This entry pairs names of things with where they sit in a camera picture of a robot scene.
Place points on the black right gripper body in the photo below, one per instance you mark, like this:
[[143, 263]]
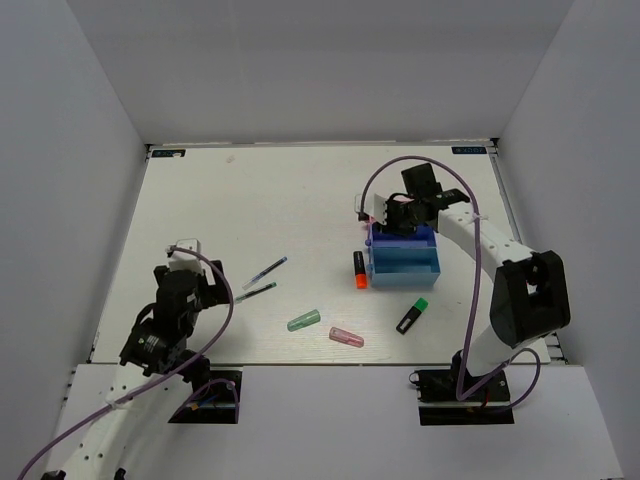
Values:
[[401, 217]]

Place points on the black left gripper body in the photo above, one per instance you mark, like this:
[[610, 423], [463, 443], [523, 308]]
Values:
[[206, 297]]

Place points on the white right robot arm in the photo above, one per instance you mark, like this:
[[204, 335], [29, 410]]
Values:
[[529, 298]]

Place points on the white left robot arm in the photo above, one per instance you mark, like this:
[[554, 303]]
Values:
[[154, 352]]

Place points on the blue ink refill pen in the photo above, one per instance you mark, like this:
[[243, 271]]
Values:
[[266, 271]]

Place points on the purple-blue plastic bin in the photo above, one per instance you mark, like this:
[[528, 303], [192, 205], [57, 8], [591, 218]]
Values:
[[422, 238]]

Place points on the green ink refill pen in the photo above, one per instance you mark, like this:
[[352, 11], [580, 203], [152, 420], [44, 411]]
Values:
[[252, 293]]

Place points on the light blue plastic bin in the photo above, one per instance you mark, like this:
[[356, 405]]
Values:
[[403, 267]]

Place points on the orange cap black highlighter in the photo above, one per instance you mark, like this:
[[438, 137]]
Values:
[[360, 273]]

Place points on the right corner label sticker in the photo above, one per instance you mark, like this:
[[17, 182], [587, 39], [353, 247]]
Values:
[[469, 150]]

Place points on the corner label sticker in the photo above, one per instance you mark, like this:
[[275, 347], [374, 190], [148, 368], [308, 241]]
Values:
[[469, 150], [168, 153]]

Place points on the green cap black highlighter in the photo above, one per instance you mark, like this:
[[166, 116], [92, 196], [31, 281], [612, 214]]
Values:
[[412, 315]]

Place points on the pink translucent eraser case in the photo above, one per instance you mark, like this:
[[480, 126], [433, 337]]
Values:
[[345, 337]]

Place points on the left corner label sticker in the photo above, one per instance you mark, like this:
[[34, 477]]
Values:
[[168, 153]]

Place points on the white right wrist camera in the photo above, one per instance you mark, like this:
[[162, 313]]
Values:
[[375, 206]]

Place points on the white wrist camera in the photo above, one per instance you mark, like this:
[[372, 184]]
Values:
[[375, 206], [184, 255]]

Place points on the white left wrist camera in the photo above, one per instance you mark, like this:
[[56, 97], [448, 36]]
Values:
[[184, 255]]

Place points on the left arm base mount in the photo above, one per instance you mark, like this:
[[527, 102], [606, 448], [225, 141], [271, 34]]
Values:
[[217, 404]]

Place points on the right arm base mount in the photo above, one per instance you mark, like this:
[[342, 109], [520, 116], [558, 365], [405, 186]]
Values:
[[438, 405]]

